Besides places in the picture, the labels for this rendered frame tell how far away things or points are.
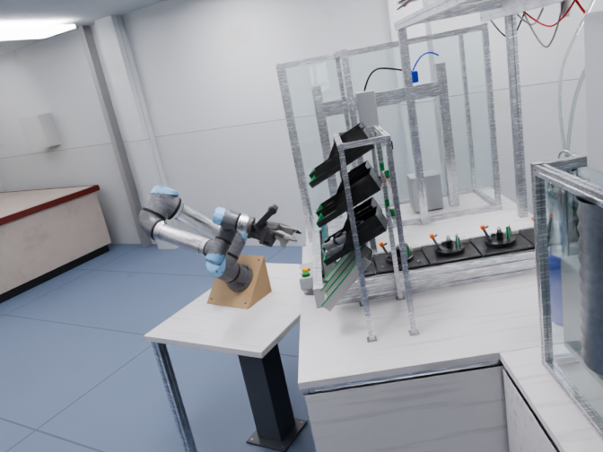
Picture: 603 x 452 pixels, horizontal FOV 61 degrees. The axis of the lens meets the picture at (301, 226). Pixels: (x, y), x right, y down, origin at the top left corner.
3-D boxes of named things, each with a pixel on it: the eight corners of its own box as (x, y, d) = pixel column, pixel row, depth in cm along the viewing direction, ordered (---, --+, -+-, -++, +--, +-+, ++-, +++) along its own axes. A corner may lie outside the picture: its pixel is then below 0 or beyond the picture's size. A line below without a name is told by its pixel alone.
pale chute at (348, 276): (329, 312, 210) (320, 306, 210) (334, 297, 222) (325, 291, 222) (371, 262, 200) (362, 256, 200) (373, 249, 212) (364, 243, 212)
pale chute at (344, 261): (328, 296, 224) (319, 291, 224) (332, 283, 237) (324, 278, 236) (367, 249, 214) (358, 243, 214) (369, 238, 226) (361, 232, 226)
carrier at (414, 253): (379, 276, 244) (375, 251, 240) (372, 258, 267) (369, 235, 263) (430, 267, 242) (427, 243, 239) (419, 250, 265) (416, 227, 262)
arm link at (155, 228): (125, 229, 230) (214, 262, 211) (135, 207, 233) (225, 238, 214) (139, 238, 240) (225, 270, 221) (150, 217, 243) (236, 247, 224)
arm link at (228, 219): (219, 209, 219) (216, 203, 210) (244, 216, 218) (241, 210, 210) (213, 226, 217) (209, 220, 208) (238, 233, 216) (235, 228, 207)
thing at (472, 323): (299, 389, 190) (297, 383, 189) (303, 251, 333) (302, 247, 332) (695, 329, 180) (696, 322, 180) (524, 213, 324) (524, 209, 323)
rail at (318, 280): (317, 308, 244) (312, 287, 241) (314, 246, 329) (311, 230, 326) (328, 307, 244) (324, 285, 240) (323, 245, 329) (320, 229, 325)
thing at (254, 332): (144, 341, 252) (143, 335, 251) (249, 266, 325) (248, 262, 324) (262, 358, 216) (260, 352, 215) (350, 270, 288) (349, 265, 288)
